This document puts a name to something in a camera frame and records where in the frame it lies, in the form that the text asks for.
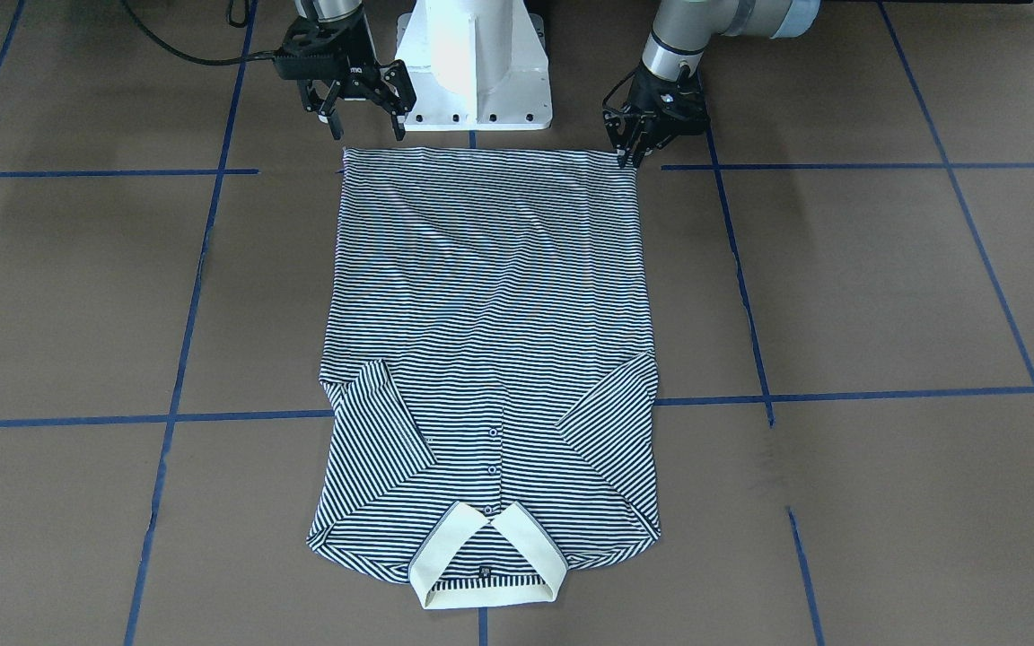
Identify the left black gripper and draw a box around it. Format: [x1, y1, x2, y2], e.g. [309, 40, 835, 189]
[602, 68, 710, 170]

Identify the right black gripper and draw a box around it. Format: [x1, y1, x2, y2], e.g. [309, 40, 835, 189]
[274, 16, 417, 142]

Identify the navy white striped polo shirt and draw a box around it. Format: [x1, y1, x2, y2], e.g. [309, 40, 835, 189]
[305, 147, 662, 610]

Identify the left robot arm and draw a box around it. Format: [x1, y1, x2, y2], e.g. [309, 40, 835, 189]
[602, 1, 821, 170]

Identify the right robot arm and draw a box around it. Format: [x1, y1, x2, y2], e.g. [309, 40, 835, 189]
[272, 1, 417, 142]

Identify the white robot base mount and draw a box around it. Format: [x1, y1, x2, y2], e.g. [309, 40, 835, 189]
[395, 1, 554, 132]

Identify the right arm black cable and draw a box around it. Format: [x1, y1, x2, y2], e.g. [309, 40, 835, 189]
[120, 0, 277, 67]

